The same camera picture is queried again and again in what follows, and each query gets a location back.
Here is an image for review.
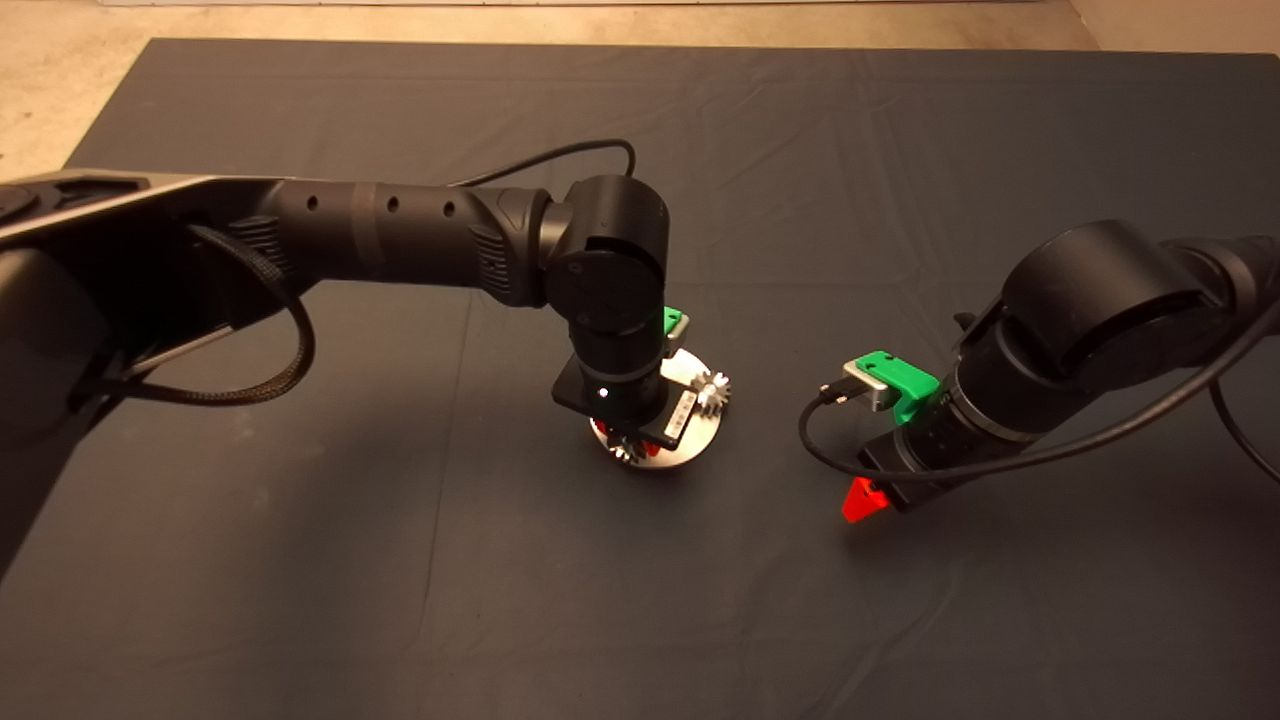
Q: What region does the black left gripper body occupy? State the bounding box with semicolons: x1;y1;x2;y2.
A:
551;358;702;452

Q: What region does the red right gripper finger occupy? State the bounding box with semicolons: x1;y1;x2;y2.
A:
841;476;892;525

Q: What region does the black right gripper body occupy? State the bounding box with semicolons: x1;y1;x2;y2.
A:
858;423;963;514

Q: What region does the dark steel spur gear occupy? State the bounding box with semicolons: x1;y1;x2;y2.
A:
690;371;733;419

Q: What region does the round metal carrier plate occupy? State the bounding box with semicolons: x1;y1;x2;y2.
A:
588;349;724;472

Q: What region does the dark grey table cloth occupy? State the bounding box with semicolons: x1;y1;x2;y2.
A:
0;38;1280;720

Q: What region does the green right camera mount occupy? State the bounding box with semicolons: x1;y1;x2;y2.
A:
858;350;942;428

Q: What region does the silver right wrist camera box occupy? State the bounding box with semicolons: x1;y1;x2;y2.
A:
842;359;898;412

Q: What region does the black left camera cable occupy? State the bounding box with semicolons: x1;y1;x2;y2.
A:
448;138;638;190

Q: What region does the black braided cable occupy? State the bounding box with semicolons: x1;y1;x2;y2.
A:
68;224;317;407

